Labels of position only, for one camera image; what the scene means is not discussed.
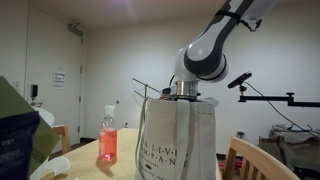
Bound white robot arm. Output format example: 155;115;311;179
160;0;277;101

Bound black door lock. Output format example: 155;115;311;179
31;84;38;99

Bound metal camera stand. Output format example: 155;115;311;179
132;78;160;98

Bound white paper notice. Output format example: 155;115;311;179
53;72;66;90

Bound wooden chair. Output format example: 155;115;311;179
53;125;71;154
222;137;300;180

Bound pink liquid soap bottle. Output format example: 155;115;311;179
99;105;117;161

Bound wooden chair right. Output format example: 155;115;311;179
222;137;300;180

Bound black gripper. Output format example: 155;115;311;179
173;96;197;102

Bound dark blue chip bag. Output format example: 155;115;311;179
0;112;40;180

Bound white door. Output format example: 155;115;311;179
27;7;82;145

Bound wooden chair left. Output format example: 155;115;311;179
53;125;71;154

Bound grey cluttered couch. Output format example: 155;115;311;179
258;124;320;180

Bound white canvas tote bag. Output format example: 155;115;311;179
134;97;218;180

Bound black camera on boom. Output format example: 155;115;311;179
227;72;252;89

